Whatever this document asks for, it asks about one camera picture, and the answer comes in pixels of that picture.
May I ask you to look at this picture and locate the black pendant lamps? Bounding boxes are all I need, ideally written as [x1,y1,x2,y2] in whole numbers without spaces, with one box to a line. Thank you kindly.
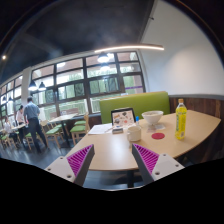
[6,52,111,103]

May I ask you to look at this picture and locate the small dark box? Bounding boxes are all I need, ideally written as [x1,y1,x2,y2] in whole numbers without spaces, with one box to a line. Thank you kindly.
[111,126,124,135]

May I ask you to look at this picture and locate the yellow drink bottle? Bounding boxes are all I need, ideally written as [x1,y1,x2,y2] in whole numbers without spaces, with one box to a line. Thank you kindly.
[174,98,188,141]

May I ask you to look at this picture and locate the white bowl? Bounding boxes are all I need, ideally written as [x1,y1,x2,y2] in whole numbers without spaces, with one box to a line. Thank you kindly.
[141,110,165,126]

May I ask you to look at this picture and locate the wooden chairs with green seats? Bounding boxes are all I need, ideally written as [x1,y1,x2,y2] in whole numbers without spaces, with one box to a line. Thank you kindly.
[0,113,91,151]

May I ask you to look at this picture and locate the black-framed window wall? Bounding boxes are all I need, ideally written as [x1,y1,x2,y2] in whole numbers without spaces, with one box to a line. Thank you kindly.
[0,50,146,124]

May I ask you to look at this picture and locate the white paper sheet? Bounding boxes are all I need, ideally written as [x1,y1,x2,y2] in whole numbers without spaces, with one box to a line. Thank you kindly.
[87,123,114,136]

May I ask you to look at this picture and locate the wooden dining table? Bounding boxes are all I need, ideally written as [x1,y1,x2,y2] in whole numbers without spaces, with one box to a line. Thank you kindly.
[48,113,79,148]

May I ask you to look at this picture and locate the green upholstered bench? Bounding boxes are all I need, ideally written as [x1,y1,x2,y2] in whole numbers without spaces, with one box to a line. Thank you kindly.
[99,91,171,124]

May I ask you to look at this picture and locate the clear pink sachet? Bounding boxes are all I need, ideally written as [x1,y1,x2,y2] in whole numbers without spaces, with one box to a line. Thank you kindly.
[146,124,157,134]

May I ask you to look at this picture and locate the white ribbed mug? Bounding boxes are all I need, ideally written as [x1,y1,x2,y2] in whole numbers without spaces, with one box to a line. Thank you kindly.
[126,125,142,142]

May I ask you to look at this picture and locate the long linear ceiling light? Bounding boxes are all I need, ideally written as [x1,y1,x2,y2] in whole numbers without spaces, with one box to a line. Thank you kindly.
[94,43,165,54]

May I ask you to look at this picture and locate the flat round red coaster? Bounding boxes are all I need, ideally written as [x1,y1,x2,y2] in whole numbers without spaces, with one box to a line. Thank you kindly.
[151,132,166,140]

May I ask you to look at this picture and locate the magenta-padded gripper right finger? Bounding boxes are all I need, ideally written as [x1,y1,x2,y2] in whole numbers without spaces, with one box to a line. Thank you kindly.
[131,143,185,186]

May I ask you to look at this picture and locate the black-framed picture stand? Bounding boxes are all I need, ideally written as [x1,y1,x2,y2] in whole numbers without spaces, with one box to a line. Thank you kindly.
[110,107,137,129]

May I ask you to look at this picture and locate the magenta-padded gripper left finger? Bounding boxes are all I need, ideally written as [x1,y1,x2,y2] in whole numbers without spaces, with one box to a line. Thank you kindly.
[44,143,96,187]

